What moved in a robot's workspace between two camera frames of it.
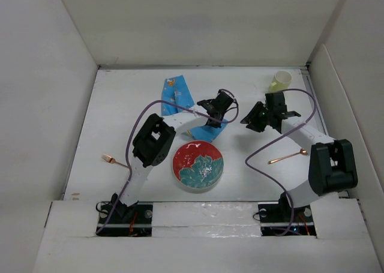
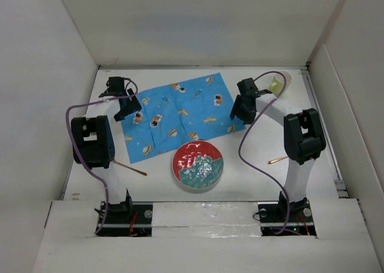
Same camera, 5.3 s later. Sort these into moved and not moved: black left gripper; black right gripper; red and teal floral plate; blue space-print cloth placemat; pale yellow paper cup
Moved: blue space-print cloth placemat; black left gripper; black right gripper
Not moved: pale yellow paper cup; red and teal floral plate
